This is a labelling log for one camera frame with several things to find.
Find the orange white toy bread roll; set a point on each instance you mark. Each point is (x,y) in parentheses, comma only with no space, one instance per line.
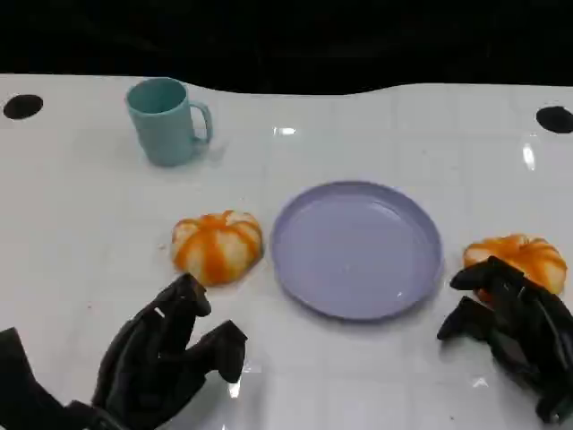
(215,246)
(537,260)

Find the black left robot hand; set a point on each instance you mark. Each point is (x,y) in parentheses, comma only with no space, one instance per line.
(143,358)

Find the pale green mug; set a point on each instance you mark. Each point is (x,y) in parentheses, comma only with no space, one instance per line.
(165,130)

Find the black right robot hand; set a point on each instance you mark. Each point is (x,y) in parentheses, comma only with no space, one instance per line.
(532,331)

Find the lilac plate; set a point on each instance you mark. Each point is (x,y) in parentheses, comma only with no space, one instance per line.
(358,251)

